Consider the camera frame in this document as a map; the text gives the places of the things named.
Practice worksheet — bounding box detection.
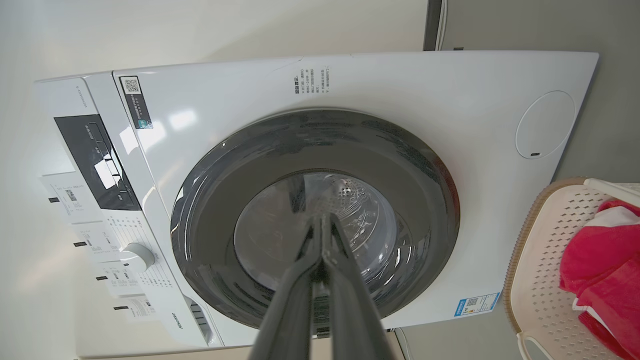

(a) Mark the dark round washer door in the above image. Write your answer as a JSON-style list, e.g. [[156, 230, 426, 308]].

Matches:
[[170, 109, 461, 332]]

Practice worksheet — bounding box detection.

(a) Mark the round white filter cover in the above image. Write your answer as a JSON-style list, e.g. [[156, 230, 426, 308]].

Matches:
[[515, 90, 576, 160]]

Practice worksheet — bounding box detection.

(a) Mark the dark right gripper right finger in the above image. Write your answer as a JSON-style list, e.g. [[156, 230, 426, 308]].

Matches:
[[322, 212, 397, 360]]

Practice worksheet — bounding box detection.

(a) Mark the cream perforated laundry basket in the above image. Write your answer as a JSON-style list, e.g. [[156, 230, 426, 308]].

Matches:
[[503, 176, 640, 360]]

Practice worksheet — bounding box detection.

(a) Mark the red and white garment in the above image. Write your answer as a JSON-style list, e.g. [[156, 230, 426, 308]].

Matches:
[[558, 199, 640, 360]]

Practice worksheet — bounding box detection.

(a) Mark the white floor cable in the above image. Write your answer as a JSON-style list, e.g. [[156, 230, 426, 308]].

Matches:
[[436, 0, 448, 51]]

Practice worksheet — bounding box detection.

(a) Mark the white washer control knob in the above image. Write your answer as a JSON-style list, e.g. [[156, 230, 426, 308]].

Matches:
[[122, 243, 156, 274]]

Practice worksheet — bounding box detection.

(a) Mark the black QR code sticker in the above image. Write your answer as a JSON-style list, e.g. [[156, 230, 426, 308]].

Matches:
[[119, 75, 154, 130]]

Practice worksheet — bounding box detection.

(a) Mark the white front-load washing machine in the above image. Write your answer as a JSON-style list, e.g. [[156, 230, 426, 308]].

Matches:
[[34, 50, 600, 351]]

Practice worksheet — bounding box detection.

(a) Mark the blue energy label sticker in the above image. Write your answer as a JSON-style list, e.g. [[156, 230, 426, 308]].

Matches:
[[454, 292, 501, 319]]

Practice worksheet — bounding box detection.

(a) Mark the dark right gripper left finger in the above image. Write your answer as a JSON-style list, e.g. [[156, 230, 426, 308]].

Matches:
[[249, 216, 324, 360]]

